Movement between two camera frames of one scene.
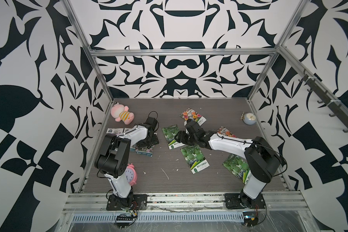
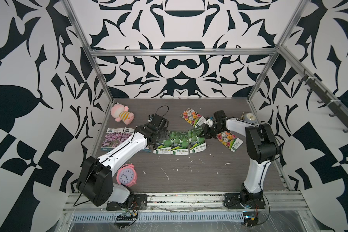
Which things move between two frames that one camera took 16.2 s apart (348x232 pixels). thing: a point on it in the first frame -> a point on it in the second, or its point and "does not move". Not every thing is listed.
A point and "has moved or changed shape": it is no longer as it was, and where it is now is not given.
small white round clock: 248,118 does not move
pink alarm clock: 131,174 does not move
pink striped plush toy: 120,112 does not move
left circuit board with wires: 124,221 does not move
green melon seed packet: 169,132 -> 163,148
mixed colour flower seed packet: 189,114 does not move
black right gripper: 180,137 -> 206,133
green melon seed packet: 194,158 -> 179,141
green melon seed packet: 238,166 has moved or changed shape
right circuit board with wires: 251,218 does not move
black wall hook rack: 342,114 does not move
